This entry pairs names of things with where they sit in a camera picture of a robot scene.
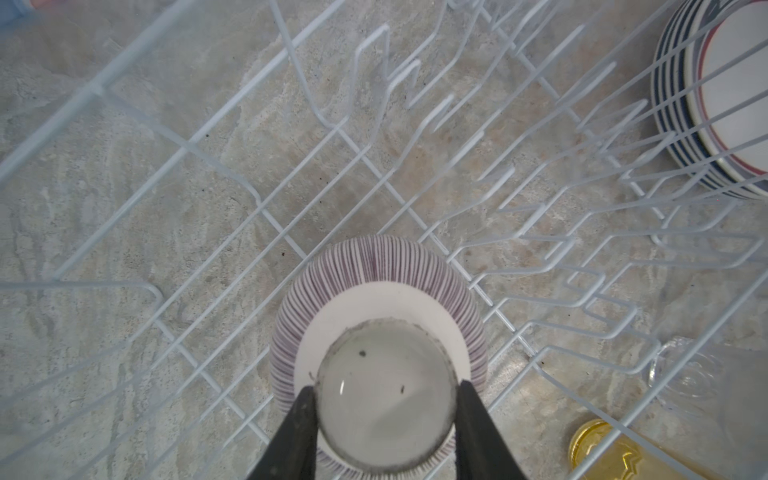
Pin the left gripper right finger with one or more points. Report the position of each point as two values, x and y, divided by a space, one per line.
481 452

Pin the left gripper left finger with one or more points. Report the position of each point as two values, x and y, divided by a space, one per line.
291 454

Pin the yellow glass cup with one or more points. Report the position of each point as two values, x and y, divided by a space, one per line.
624 459

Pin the white ceramic bowl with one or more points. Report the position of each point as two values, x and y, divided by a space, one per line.
383 330

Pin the clear glass cup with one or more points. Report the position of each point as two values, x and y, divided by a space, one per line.
719 381

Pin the white wire dish rack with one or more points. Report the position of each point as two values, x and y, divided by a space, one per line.
169 168

